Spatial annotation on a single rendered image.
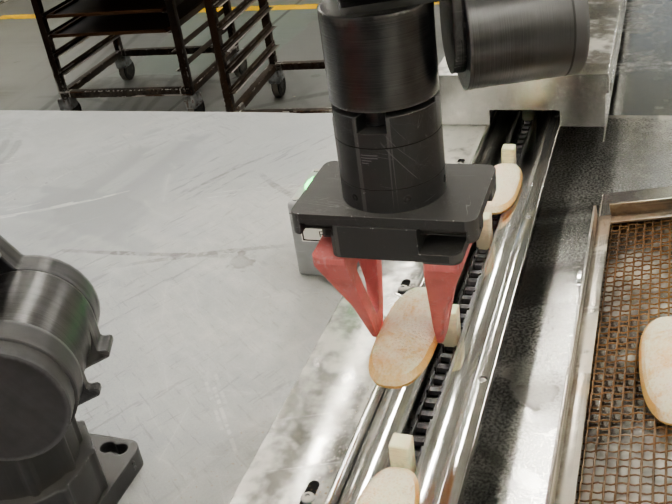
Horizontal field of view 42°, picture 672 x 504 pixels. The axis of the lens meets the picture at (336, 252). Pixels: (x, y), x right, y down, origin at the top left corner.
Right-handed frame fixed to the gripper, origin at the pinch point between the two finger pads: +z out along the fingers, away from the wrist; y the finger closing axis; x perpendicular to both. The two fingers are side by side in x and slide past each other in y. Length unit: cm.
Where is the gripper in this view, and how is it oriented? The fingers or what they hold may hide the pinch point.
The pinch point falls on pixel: (408, 322)
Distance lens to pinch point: 52.6
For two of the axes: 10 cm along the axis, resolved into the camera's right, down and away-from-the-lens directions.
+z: 1.3, 8.5, 5.1
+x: -3.1, 5.2, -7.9
